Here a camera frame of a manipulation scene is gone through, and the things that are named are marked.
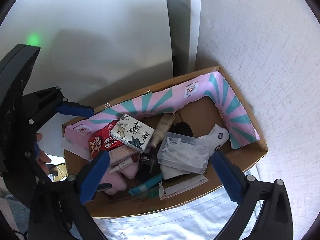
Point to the white tissue pack black print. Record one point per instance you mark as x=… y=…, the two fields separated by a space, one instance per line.
x=132 y=132

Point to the pink cosmetic box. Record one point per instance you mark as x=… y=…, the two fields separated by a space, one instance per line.
x=185 y=187

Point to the red milk carton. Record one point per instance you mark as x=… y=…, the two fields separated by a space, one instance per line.
x=100 y=142

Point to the light blue tube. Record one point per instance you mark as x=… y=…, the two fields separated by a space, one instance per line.
x=147 y=183

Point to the small white dropper tube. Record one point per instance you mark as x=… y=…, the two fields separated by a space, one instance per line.
x=125 y=164

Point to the person's left hand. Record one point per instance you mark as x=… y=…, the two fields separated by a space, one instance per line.
x=45 y=160

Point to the cardboard box with pink lining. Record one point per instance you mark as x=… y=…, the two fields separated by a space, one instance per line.
x=125 y=205

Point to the clear floss pick box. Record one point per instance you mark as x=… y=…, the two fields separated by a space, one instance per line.
x=185 y=152

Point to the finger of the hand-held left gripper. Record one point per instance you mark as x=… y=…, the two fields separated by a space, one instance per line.
x=75 y=110
x=37 y=148

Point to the gold cosmetic tube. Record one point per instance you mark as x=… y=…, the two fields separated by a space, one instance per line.
x=162 y=127

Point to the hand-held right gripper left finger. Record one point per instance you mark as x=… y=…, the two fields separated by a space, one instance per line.
x=96 y=177

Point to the light blue floral cloth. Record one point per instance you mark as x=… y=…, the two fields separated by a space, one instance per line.
x=175 y=225

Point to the black scrunchie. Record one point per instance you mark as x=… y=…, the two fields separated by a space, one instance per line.
x=183 y=128

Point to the grey door frame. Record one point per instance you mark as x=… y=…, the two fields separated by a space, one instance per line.
x=182 y=30

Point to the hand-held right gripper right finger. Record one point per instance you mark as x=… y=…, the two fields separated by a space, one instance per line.
x=226 y=177

